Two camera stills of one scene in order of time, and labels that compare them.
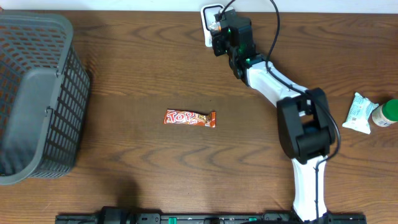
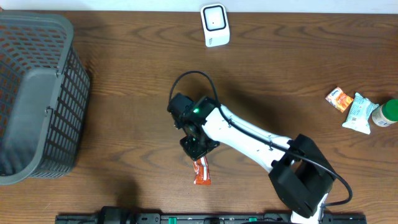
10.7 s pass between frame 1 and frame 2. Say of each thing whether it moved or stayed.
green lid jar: stayed
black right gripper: moved
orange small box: moved
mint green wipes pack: stayed
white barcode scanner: stayed
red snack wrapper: moved
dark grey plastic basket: stayed
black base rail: stayed
